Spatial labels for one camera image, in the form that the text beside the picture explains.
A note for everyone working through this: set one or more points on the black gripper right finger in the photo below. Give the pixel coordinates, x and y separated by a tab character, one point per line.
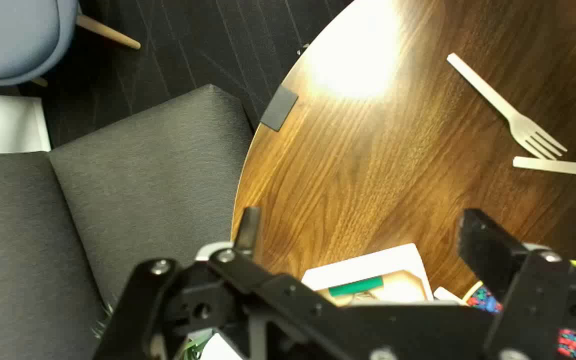
534	293

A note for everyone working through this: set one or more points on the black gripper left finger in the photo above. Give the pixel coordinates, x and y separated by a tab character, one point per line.
168	313

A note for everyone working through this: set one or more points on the colourful patterned paper cup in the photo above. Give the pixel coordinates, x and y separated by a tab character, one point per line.
485	300

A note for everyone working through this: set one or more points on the white plastic knife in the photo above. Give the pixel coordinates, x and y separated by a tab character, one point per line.
560	167

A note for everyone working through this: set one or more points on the dark grey fabric sofa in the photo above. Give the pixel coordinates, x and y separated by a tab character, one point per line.
149	181

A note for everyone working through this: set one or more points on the white cardboard box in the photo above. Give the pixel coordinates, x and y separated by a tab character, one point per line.
374	262

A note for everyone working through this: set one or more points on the green marker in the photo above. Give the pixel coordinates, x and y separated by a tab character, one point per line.
357	286

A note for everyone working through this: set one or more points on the white plastic fork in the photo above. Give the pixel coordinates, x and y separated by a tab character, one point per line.
501	103

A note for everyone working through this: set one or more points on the black tape patch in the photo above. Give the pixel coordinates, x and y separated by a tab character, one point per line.
279	108

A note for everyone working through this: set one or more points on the wooden chair leg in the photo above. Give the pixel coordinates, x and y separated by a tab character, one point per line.
108	33

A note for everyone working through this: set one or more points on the blue shell chair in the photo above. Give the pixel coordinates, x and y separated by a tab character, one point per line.
9	33

